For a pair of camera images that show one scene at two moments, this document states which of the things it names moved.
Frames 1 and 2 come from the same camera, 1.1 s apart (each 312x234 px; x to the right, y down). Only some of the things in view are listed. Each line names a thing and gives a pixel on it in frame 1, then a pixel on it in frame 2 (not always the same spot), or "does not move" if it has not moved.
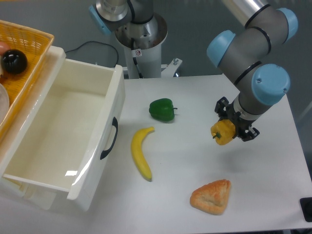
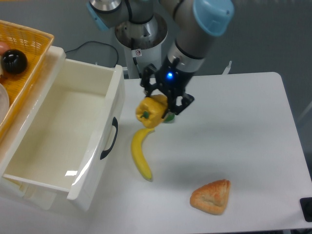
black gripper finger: x=220 y=106 -> x=149 y=72
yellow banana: x=137 y=151 does not move
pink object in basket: x=4 y=46 does not move
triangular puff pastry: x=211 y=197 does not move
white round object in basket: x=4 y=103 does not move
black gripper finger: x=252 y=133 -> x=187 y=100
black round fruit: x=13 y=61 does not move
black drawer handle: x=104 y=153 does not move
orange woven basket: x=35 y=45 does not move
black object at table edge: x=306 y=204 does not move
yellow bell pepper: x=223 y=131 -> x=150 y=110
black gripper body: x=242 y=125 -> x=172 y=79
